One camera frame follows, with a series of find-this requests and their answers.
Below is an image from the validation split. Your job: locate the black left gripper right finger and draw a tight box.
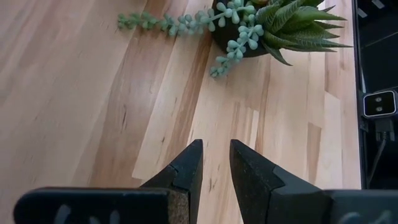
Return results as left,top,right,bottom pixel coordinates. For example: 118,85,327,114
229,138,398,224

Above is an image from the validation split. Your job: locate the black device with cable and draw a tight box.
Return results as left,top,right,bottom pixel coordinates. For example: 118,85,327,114
366,118,396,187

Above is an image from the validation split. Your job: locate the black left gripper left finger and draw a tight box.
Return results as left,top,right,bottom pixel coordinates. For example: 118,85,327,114
12,139,205,224

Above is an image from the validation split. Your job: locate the small table-level camera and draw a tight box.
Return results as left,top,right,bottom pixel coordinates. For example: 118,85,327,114
362,89,398,119

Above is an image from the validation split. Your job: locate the succulent plant in black pot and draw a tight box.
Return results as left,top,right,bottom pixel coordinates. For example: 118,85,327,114
117,0,354,78

